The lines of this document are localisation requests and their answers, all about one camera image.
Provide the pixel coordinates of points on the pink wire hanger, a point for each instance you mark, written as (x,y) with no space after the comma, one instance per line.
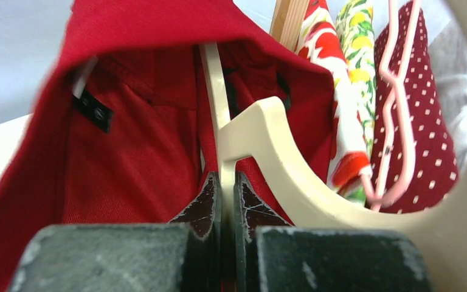
(379,196)

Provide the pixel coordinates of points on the dark red polka-dot garment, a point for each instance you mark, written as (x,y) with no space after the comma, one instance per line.
(436,171)

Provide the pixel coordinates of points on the wooden clothes rack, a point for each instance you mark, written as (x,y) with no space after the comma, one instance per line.
(286,21)

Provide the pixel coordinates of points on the yellow floral print garment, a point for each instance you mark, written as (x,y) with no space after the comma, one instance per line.
(354,25)

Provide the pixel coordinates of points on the white garment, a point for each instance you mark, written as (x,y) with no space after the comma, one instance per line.
(448,53)

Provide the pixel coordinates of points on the cream plastic hanger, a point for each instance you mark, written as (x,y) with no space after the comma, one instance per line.
(262,131)

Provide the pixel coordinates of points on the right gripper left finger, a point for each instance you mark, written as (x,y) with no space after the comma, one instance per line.
(201,268)

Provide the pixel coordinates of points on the red poppy print garment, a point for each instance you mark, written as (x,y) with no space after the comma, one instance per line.
(318,43)

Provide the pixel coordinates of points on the red skirt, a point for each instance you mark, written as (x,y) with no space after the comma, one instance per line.
(122,132)

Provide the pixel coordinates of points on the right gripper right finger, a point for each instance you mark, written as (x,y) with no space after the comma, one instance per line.
(250,212)

